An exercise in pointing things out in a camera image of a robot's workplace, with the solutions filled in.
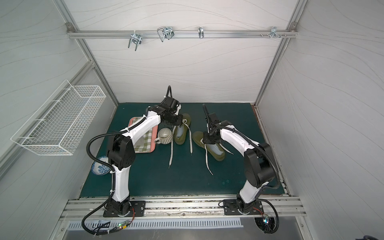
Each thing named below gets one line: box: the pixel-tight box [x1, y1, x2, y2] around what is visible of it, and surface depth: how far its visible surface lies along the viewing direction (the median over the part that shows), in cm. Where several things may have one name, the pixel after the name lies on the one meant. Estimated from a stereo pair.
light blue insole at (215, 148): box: [210, 143, 223, 155], surface depth 95 cm
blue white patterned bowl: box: [91, 156, 111, 176], surface depth 87 cm
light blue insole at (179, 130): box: [176, 124, 184, 138], surface depth 103 cm
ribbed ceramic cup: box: [154, 128, 173, 145], surface depth 96 cm
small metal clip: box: [198, 26, 205, 39], surface depth 80 cm
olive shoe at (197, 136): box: [192, 131, 226, 162], surface depth 92 cm
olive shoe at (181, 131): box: [173, 113, 191, 145], surface depth 101 cm
